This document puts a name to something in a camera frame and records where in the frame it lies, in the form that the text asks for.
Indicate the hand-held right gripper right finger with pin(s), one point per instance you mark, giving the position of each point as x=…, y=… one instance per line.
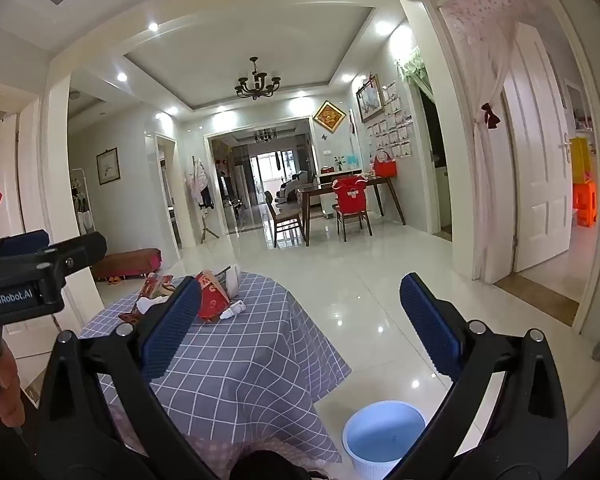
x=430, y=325

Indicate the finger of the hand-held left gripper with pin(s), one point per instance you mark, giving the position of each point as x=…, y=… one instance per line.
x=82, y=250
x=25, y=242

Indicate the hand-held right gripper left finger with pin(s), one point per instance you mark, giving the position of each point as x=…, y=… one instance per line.
x=172, y=325

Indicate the small red wrapper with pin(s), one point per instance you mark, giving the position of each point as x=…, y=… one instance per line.
x=130, y=317

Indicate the red patterned snack packet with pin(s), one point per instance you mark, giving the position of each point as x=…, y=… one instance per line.
x=151, y=286

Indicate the red paper bag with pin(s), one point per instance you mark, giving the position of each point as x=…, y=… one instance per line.
x=212, y=300

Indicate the clear plastic packet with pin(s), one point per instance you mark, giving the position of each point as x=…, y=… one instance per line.
x=231, y=277

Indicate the pale blue ribbed wastebasket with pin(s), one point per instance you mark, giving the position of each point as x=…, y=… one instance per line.
x=380, y=440

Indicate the person's left hand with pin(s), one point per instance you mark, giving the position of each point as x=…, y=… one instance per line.
x=6, y=385

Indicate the red brown cushioned bench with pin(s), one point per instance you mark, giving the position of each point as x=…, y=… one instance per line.
x=130, y=262

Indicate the white clothes rack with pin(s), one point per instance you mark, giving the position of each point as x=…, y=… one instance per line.
x=82, y=200

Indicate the round table checked grey tablecloth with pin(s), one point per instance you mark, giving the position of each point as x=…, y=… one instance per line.
x=240, y=360

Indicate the framed ink painting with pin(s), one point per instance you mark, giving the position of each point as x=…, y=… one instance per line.
x=107, y=166

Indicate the wooden coat stand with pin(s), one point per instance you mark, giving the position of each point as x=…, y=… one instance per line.
x=208, y=225

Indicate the wooden dining chair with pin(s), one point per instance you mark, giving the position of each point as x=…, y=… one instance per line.
x=285, y=220
x=352, y=217

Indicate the pink white jacket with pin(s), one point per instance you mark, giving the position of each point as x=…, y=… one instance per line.
x=196, y=180

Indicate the pink checked undercloth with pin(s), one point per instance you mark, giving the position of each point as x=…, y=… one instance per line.
x=215, y=452

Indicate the red garment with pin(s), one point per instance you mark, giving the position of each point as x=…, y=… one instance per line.
x=349, y=194

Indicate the dark wooden dining table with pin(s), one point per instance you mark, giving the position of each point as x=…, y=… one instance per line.
x=325, y=190

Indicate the person's dark clothed knee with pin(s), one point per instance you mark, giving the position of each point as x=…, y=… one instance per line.
x=275, y=467

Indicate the grey sofa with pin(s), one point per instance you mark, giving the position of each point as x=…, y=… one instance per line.
x=292, y=190

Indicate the small potted plant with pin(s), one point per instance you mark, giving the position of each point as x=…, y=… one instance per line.
x=338, y=162

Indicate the orange plastic stool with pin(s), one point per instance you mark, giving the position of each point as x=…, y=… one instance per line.
x=585, y=205

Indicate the small distant chandelier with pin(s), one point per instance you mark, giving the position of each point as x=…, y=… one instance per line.
x=265, y=136

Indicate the dark red bow tieback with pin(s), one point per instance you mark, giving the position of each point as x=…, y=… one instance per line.
x=491, y=116

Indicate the group of recessed ceiling spotlights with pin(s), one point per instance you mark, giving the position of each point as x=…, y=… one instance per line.
x=153, y=26

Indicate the black chandelier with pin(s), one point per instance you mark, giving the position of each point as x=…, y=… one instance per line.
x=257, y=85

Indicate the pink floral door curtain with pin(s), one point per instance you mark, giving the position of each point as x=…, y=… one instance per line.
x=480, y=10

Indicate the group of wall certificates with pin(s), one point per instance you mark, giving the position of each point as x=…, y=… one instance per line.
x=392, y=130

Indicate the red gold diamond wall decoration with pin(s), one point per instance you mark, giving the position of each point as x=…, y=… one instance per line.
x=330, y=116

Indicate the framed wall picture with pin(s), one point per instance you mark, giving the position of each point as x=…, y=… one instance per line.
x=370, y=100

